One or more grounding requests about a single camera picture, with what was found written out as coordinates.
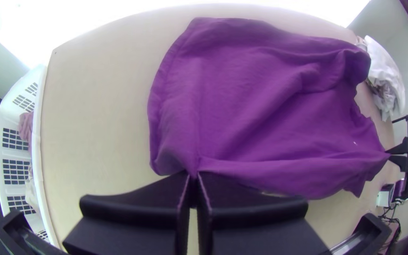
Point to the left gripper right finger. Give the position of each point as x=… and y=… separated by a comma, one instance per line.
x=257, y=226

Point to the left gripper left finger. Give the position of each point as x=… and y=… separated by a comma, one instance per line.
x=129, y=226

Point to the black t-shirt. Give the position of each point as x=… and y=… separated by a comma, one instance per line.
x=260, y=106

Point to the heap of white clothes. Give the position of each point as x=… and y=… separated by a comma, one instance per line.
x=384, y=74

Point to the white laundry basket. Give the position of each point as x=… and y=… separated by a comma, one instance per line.
x=16, y=166

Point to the heap of mixed-colour clothes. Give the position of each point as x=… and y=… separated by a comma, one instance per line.
x=26, y=127

